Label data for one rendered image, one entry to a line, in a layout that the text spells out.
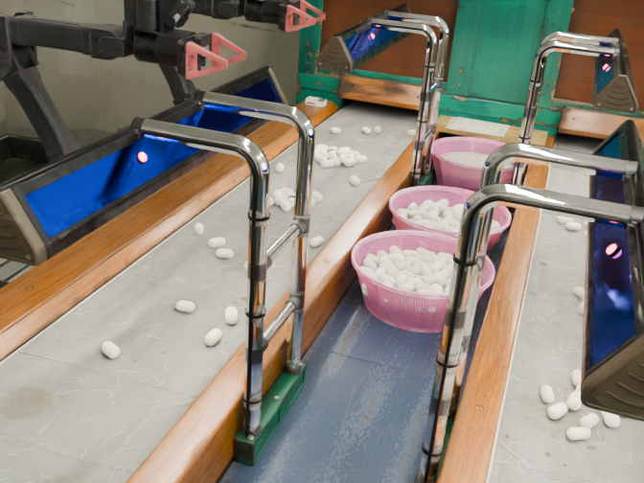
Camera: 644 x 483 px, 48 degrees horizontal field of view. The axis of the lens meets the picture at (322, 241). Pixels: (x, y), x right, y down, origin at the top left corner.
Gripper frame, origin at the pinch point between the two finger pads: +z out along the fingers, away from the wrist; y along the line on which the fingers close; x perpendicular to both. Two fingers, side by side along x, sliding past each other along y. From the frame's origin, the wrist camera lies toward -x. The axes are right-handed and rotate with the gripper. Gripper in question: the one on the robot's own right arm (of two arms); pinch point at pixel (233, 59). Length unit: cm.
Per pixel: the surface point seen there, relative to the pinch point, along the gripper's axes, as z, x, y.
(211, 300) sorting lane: 10.2, 33.1, -32.8
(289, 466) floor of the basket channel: 33, 39, -59
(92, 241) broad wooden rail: -16.5, 31.0, -25.5
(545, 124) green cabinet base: 65, 27, 91
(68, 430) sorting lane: 6, 33, -69
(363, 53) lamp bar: 19.9, 0.7, 27.0
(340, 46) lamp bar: 17.0, -2.0, 16.7
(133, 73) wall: -121, 55, 181
